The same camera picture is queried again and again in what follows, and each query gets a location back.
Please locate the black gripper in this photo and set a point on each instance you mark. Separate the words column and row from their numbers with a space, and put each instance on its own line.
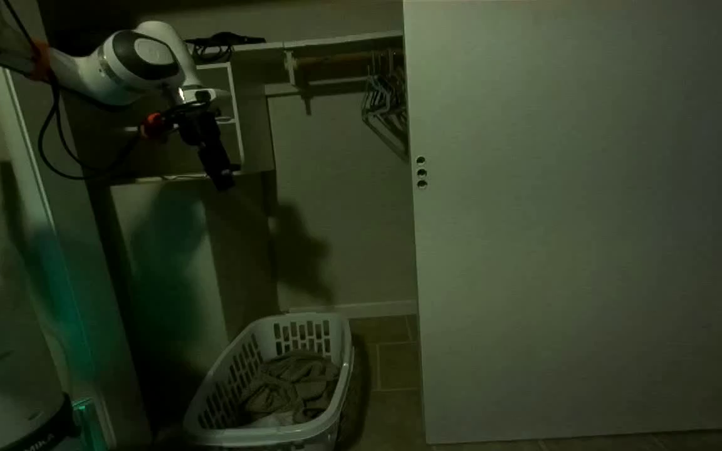
column 196, row 122

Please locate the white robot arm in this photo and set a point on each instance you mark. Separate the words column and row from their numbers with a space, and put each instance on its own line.
column 125, row 68

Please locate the white closet shelf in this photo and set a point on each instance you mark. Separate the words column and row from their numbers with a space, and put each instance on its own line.
column 225, row 47

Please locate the white closet sliding door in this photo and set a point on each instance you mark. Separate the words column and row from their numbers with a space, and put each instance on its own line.
column 567, row 217

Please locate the white laundry basket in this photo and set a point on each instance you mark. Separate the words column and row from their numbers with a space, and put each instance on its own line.
column 215, row 417

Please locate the clothes in basket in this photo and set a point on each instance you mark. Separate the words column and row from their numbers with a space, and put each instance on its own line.
column 296, row 388

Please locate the wooden closet rail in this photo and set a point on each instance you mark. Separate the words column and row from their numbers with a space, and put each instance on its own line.
column 315, row 88

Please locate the wire clothes hangers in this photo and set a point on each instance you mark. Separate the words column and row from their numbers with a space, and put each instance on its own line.
column 385, row 103

